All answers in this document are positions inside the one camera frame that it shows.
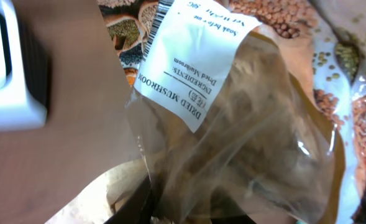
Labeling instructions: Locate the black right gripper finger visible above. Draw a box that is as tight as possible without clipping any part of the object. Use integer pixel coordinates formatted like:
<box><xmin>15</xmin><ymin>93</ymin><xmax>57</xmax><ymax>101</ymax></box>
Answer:
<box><xmin>104</xmin><ymin>176</ymin><xmax>153</xmax><ymax>224</ymax></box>

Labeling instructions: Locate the brown white pastry wrapper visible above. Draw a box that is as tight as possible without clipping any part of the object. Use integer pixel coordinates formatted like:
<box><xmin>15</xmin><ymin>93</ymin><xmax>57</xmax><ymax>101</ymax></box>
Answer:
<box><xmin>50</xmin><ymin>1</ymin><xmax>366</xmax><ymax>223</ymax></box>

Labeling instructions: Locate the white barcode scanner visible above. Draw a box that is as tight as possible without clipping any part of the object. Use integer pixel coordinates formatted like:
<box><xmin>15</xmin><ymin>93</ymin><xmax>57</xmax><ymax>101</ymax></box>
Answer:
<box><xmin>0</xmin><ymin>0</ymin><xmax>51</xmax><ymax>131</ymax></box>

